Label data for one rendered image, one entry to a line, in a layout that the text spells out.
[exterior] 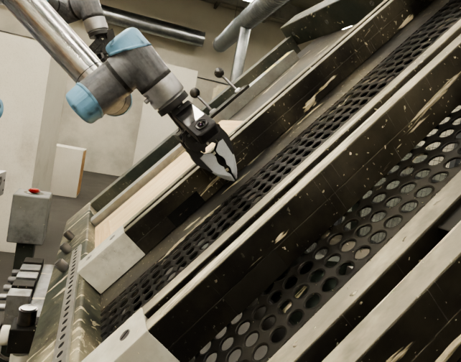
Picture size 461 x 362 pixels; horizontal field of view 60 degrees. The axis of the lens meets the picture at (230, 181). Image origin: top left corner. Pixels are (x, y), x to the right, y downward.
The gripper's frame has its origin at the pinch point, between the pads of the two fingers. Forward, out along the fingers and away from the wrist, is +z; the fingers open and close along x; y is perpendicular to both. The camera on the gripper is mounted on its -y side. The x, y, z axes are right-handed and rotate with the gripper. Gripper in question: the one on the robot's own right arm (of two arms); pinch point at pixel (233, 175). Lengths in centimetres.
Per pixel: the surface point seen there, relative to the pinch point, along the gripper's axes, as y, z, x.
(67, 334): -14.6, -3.0, 39.9
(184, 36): 792, -52, -236
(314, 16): 60, -7, -72
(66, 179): 548, 9, 110
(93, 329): -11.0, 0.8, 37.9
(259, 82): 58, -1, -39
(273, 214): -36.0, -4.3, 4.8
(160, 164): 58, -2, 8
